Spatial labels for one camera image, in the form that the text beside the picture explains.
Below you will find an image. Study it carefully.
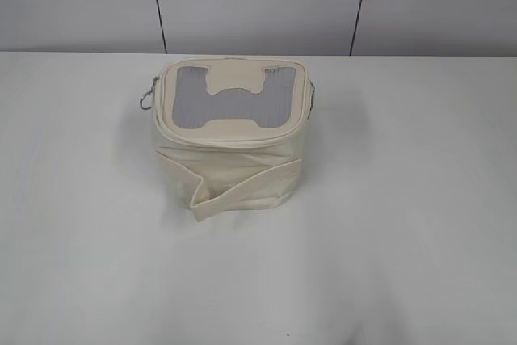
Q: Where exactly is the cream fabric zipper bag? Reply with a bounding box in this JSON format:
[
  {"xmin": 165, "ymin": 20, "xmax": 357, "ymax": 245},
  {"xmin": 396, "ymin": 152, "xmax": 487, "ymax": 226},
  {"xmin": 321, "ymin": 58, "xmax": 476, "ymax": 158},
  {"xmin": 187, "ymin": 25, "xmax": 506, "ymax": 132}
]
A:
[{"xmin": 140, "ymin": 57, "xmax": 311, "ymax": 221}]

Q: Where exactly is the silver zipper pull ring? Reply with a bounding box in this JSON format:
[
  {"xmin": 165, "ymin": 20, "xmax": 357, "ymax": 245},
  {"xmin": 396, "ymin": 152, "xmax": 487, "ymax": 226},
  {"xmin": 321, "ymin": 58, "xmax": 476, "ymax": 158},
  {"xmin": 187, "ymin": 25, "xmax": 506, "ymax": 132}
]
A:
[{"xmin": 138, "ymin": 74, "xmax": 159, "ymax": 109}]

